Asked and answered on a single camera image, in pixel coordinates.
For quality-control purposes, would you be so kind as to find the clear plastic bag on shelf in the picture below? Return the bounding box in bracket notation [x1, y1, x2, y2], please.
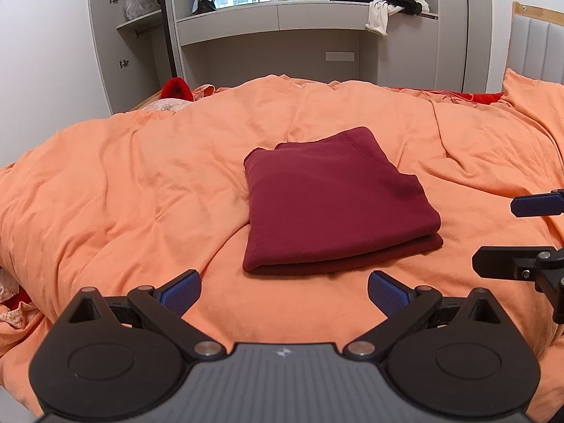
[123, 0, 161, 20]

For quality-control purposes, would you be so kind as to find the black bag on sill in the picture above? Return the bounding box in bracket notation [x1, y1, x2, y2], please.
[192, 0, 216, 16]

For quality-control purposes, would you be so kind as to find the red bed sheet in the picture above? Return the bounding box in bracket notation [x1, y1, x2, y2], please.
[394, 88, 504, 105]

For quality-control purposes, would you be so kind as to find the white wall socket plate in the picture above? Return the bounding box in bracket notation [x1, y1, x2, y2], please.
[325, 51, 356, 62]

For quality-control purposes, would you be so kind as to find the white cloth hanging off shelf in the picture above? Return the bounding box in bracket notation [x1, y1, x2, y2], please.
[365, 0, 403, 37]

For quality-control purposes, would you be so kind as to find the dark red garment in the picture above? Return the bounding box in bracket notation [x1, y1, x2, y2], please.
[243, 127, 443, 276]

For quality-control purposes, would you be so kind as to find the orange duvet cover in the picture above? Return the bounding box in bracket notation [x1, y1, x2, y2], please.
[1, 71, 563, 413]

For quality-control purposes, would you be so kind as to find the floral patterned pillow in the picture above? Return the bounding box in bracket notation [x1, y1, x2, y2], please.
[141, 98, 192, 113]

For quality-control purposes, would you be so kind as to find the grey padded headboard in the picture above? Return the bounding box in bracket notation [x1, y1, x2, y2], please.
[506, 1, 564, 84]

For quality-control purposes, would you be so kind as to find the grey built-in desk shelf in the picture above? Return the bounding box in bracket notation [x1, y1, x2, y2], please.
[176, 1, 439, 89]

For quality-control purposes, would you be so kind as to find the red plush item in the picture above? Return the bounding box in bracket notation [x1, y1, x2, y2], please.
[160, 78, 194, 101]

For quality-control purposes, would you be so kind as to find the grey wardrobe cabinet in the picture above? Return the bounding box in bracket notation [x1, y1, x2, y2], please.
[88, 0, 171, 114]

